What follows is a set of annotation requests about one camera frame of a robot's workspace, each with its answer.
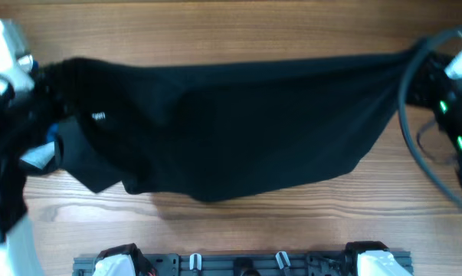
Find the black t-shirt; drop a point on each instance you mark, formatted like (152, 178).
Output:
(218, 132)

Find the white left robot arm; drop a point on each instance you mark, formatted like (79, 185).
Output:
(29, 107)

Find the blue garment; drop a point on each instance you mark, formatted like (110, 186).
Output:
(52, 133)

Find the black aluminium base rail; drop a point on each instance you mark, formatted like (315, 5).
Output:
(313, 263)

